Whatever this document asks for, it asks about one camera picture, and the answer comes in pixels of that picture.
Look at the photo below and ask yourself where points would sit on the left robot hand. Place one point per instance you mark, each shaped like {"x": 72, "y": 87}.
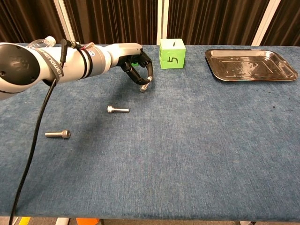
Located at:
{"x": 126, "y": 51}

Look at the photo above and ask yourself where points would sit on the silver bolt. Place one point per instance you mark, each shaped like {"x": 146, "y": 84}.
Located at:
{"x": 112, "y": 109}
{"x": 64, "y": 134}
{"x": 143, "y": 88}

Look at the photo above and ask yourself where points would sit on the green toy building brick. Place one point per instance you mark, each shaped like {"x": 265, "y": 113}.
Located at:
{"x": 134, "y": 62}

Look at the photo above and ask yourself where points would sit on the dark brown curtain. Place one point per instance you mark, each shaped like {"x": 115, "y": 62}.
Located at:
{"x": 117, "y": 21}

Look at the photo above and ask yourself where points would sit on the green cube with numbers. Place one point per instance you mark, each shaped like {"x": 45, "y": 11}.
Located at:
{"x": 172, "y": 58}

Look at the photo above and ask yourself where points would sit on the clear plastic water bottle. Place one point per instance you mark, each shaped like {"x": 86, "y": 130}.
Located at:
{"x": 48, "y": 41}

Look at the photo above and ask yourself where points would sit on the shiny metal tray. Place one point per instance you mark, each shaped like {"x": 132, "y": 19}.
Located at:
{"x": 248, "y": 65}

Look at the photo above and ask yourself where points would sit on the orange object under table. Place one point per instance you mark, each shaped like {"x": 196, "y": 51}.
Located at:
{"x": 87, "y": 221}

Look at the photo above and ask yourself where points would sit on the yellow floor tape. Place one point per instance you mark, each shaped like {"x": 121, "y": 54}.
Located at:
{"x": 24, "y": 221}

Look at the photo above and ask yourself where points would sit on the white upright frame post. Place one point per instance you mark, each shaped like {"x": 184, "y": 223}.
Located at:
{"x": 162, "y": 21}

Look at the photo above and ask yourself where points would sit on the white slanted frame post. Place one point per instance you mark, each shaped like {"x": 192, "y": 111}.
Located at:
{"x": 64, "y": 21}
{"x": 266, "y": 21}

